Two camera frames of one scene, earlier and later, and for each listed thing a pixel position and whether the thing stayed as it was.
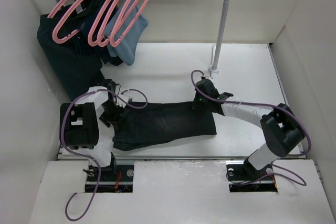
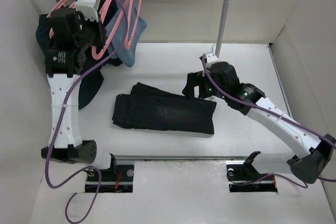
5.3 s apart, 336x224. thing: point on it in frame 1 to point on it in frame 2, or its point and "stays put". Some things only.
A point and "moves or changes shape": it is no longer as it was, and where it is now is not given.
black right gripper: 195,104 to 195,79
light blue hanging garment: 124,31 stays put
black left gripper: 108,120 to 100,34
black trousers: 147,123 moves or changes shape
